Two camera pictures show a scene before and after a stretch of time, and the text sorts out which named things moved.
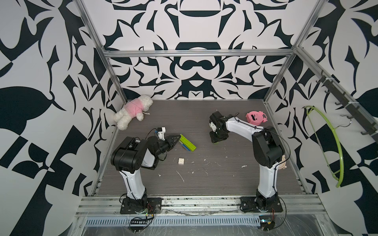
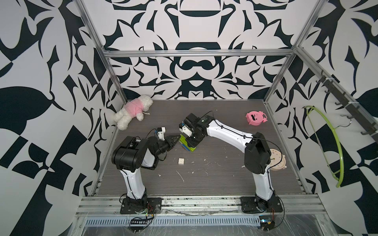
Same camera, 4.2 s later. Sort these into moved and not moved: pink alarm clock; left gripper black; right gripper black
Moved: right gripper black
Not moved: pink alarm clock; left gripper black
